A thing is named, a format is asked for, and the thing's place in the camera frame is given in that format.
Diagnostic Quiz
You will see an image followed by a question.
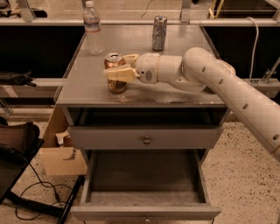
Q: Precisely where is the grey upper drawer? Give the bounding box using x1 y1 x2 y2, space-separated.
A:
68 126 223 150

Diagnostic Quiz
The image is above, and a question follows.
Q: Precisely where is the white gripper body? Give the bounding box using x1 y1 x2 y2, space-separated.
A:
136 52 160 84

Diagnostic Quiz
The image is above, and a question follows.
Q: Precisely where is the orange soda can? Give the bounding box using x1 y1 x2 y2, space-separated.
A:
104 52 127 94

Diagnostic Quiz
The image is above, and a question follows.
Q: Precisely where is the black chair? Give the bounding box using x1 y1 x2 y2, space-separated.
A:
0 138 84 224

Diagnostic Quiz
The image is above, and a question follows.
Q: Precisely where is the grey open middle drawer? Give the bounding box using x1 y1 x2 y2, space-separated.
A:
71 150 221 221

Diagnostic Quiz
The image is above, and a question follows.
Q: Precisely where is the silver soda can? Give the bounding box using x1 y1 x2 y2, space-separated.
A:
152 16 167 52

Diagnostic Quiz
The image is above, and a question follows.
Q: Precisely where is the white paper bowl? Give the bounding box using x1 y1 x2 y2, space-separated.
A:
217 59 236 76

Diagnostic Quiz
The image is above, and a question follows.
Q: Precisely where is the clear plastic water bottle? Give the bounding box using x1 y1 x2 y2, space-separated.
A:
83 0 102 55

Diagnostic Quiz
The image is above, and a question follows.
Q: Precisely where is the cardboard box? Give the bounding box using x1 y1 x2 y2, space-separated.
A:
40 108 88 176

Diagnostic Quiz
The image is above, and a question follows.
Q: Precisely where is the brown bag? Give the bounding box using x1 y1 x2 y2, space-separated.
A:
0 122 40 153

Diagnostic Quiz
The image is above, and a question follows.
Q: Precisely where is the grey drawer cabinet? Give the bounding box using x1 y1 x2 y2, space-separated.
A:
56 24 241 224

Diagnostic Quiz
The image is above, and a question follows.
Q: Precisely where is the black floor cable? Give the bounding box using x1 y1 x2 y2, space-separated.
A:
14 162 74 221

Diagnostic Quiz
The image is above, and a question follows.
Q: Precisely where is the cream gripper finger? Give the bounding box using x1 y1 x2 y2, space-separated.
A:
102 64 140 82
123 54 139 68

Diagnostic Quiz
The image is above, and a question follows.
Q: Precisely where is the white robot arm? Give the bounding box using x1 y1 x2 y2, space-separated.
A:
103 47 280 161

